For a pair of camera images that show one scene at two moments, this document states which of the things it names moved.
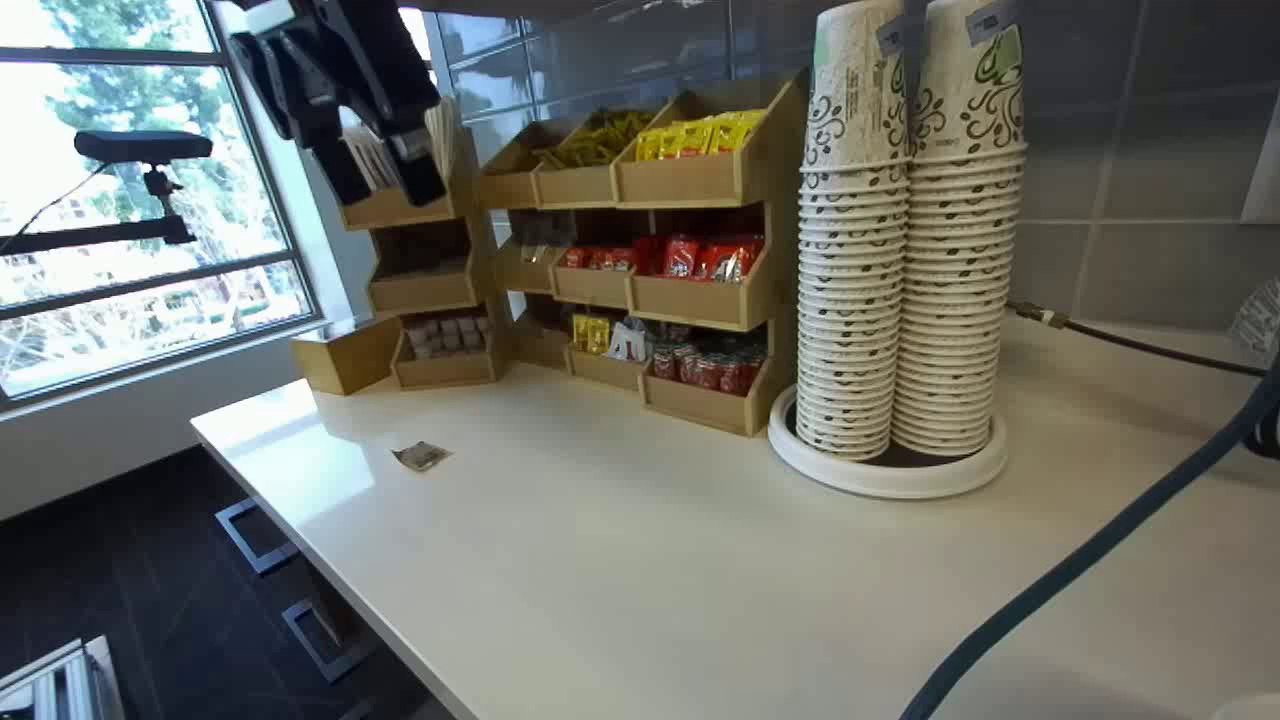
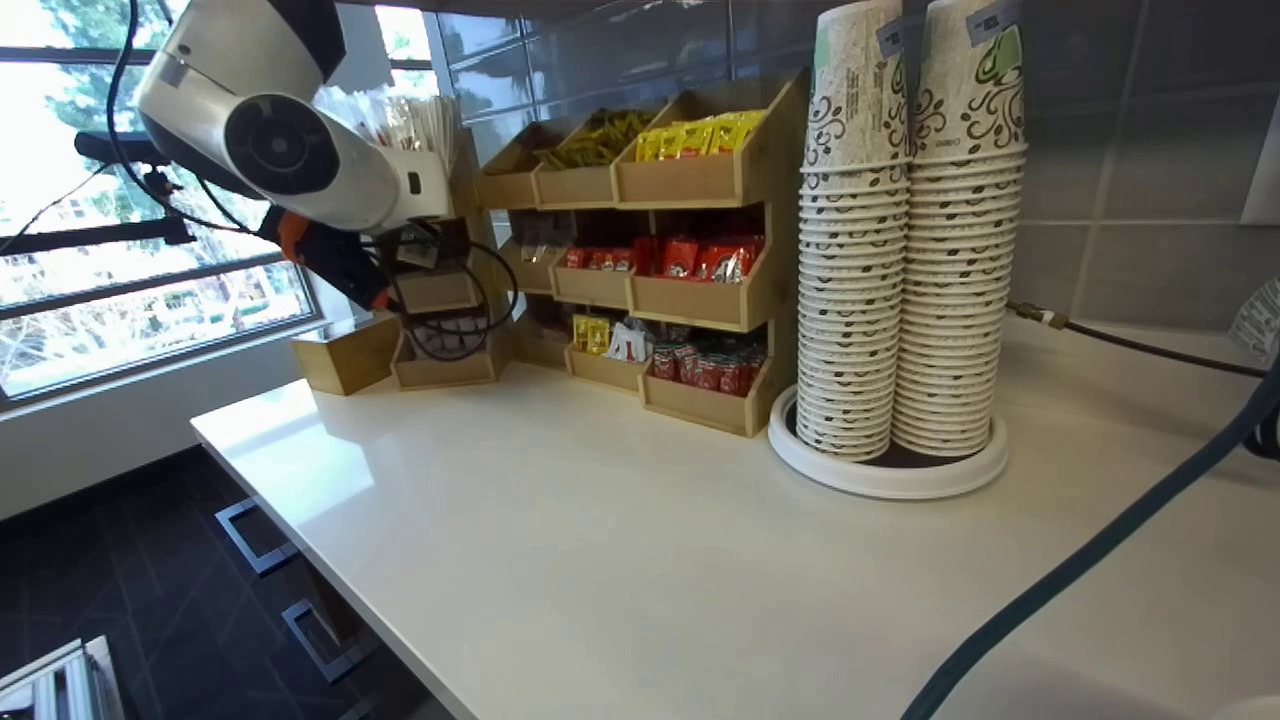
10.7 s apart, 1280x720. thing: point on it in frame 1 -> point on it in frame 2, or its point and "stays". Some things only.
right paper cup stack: (961, 236) stays
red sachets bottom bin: (704, 362) stays
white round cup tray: (881, 477) stays
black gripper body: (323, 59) -> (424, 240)
